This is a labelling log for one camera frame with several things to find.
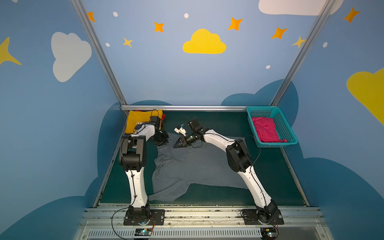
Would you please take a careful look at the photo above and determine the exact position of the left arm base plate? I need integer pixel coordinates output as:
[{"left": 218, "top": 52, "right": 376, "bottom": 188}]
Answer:
[{"left": 123, "top": 208, "right": 166, "bottom": 226}]

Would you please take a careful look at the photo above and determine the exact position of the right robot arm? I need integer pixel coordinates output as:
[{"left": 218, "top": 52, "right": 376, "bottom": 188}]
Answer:
[{"left": 174, "top": 127, "right": 283, "bottom": 224}]

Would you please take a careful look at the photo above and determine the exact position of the teal plastic basket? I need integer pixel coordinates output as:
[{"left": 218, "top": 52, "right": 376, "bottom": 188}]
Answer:
[{"left": 247, "top": 106, "right": 298, "bottom": 148}]

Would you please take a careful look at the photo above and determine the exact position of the grey t-shirt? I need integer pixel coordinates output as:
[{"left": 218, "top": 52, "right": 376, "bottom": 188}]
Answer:
[{"left": 149, "top": 134, "right": 247, "bottom": 202}]

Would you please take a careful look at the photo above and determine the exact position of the left controller board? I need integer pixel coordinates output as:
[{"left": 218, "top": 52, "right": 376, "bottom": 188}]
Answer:
[{"left": 135, "top": 229, "right": 153, "bottom": 237}]

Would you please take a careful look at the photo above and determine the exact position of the folded yellow t-shirt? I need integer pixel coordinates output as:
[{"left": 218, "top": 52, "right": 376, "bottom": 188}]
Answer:
[{"left": 125, "top": 110, "right": 164, "bottom": 134}]

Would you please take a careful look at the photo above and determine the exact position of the magenta t-shirt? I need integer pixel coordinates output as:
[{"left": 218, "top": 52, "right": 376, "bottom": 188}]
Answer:
[{"left": 252, "top": 117, "right": 288, "bottom": 143}]

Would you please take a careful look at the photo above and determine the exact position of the right controller board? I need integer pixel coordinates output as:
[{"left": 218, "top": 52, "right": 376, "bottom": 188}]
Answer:
[{"left": 261, "top": 228, "right": 279, "bottom": 240}]

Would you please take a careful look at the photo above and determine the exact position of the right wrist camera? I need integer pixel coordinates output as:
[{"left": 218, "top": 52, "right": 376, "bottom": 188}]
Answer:
[{"left": 174, "top": 119, "right": 203, "bottom": 137}]

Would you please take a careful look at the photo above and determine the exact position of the right aluminium post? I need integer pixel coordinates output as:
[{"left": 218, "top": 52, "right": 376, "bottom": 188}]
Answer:
[{"left": 270, "top": 0, "right": 336, "bottom": 106}]

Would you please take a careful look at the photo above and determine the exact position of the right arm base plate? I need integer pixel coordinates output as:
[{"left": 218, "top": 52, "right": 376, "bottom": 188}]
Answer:
[{"left": 240, "top": 209, "right": 285, "bottom": 225}]

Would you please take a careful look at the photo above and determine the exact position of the aluminium post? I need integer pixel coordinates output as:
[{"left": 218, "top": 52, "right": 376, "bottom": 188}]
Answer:
[
  {"left": 71, "top": 0, "right": 127, "bottom": 105},
  {"left": 270, "top": 0, "right": 336, "bottom": 106}
]

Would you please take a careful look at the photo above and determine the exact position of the aluminium back rail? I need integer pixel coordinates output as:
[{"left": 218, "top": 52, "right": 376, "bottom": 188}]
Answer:
[{"left": 121, "top": 105, "right": 249, "bottom": 112}]

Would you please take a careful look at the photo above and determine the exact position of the folded red t-shirt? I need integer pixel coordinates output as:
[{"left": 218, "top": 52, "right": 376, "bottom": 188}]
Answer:
[{"left": 161, "top": 113, "right": 166, "bottom": 124}]

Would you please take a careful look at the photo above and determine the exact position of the left aluminium post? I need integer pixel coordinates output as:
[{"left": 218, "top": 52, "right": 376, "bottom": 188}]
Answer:
[{"left": 71, "top": 0, "right": 127, "bottom": 105}]

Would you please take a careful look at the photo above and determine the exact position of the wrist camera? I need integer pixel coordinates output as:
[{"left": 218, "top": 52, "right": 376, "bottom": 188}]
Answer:
[
  {"left": 149, "top": 116, "right": 162, "bottom": 128},
  {"left": 174, "top": 119, "right": 203, "bottom": 137}
]

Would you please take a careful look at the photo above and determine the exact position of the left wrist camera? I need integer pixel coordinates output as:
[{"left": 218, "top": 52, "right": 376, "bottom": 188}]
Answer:
[{"left": 149, "top": 116, "right": 162, "bottom": 128}]

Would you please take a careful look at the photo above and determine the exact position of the front aluminium rail bed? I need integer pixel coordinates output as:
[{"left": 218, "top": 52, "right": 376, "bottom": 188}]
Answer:
[{"left": 74, "top": 204, "right": 334, "bottom": 240}]

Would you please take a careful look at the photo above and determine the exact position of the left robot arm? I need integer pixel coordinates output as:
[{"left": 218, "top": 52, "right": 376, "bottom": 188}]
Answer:
[{"left": 119, "top": 121, "right": 169, "bottom": 222}]

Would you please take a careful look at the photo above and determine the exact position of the controller board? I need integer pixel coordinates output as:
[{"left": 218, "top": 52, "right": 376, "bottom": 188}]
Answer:
[
  {"left": 261, "top": 228, "right": 279, "bottom": 240},
  {"left": 135, "top": 229, "right": 153, "bottom": 237}
]

